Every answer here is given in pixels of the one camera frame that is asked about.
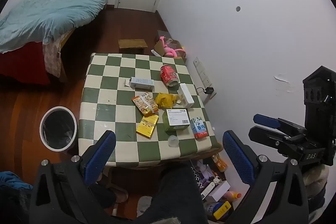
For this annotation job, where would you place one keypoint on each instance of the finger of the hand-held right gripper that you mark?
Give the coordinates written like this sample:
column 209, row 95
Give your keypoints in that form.
column 262, row 136
column 265, row 121

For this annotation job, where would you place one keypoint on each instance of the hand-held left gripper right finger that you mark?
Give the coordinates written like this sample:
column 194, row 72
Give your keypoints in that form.
column 237, row 158

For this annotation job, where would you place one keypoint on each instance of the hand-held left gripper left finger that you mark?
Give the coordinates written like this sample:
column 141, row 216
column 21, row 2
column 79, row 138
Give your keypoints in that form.
column 101, row 158

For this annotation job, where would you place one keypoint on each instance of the small blue milk carton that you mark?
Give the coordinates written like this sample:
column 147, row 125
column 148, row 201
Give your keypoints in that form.
column 199, row 128

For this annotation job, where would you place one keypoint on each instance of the white round trash bin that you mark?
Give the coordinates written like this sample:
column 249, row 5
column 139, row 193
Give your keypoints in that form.
column 59, row 129

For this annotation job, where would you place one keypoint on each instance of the yellow packet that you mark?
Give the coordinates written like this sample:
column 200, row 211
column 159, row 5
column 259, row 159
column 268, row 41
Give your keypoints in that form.
column 147, row 126

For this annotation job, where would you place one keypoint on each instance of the clear plastic cup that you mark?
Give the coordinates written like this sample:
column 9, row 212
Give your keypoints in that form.
column 173, row 140

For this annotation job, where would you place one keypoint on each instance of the orange snack packet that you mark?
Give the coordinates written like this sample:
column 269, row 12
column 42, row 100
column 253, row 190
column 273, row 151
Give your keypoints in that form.
column 145, row 103

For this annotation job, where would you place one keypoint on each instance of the green parcel with white label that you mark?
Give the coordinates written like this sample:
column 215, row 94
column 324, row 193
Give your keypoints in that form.
column 176, row 121

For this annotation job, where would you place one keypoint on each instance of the blue and white carton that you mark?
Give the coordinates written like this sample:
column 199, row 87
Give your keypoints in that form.
column 141, row 83

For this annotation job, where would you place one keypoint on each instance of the yellow citrus peel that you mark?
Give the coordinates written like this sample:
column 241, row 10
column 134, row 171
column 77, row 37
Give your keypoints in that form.
column 165, row 100

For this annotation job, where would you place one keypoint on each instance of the red soda can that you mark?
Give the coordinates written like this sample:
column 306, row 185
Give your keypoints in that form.
column 169, row 74

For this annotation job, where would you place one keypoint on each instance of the person's right forearm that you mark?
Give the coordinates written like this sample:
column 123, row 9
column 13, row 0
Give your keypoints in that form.
column 315, row 182

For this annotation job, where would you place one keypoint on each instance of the flat white box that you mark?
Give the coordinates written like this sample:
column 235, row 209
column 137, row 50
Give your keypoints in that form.
column 218, row 190

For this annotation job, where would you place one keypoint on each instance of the orange capped bottle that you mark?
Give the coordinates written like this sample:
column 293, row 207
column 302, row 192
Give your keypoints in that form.
column 232, row 196

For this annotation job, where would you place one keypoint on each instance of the white power strip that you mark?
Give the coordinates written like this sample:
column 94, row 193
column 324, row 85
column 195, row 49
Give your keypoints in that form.
column 207, row 188

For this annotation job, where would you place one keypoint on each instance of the black box with white lettering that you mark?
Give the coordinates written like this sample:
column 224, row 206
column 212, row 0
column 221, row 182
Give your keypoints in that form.
column 197, row 178

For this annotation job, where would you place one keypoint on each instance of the yellow and blue object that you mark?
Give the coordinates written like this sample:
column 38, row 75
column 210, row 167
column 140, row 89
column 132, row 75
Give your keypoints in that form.
column 220, row 209

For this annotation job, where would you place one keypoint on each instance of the green checkered tablecloth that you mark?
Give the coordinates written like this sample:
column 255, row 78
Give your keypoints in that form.
column 105, row 98

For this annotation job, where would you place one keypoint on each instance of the black charger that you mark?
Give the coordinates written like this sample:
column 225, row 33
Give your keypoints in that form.
column 209, row 90

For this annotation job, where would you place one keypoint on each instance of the person's leg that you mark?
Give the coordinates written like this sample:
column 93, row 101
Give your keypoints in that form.
column 178, row 195

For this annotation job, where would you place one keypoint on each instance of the blue cloth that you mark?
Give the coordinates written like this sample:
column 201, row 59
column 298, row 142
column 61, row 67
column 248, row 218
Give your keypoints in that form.
column 13, row 182

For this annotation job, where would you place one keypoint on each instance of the patterned cloth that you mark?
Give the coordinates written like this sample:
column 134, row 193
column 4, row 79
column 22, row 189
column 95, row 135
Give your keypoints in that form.
column 52, row 56

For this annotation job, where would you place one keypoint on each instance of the pink plush toy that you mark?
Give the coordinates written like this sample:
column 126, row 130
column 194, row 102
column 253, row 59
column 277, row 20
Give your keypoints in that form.
column 170, row 50

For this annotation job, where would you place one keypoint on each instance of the wooden stool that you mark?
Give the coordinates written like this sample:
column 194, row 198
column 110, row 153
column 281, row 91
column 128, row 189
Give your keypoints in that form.
column 132, row 43

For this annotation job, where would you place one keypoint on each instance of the cardboard box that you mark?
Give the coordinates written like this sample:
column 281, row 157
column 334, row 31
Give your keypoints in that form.
column 157, row 48

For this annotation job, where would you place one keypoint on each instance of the red bed sheet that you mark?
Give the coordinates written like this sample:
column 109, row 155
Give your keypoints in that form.
column 21, row 64

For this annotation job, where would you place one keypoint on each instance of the light blue duvet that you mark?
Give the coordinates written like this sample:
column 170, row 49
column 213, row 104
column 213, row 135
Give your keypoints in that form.
column 52, row 11

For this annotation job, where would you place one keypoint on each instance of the white wall socket row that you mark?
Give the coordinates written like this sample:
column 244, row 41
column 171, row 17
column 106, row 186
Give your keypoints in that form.
column 203, row 74

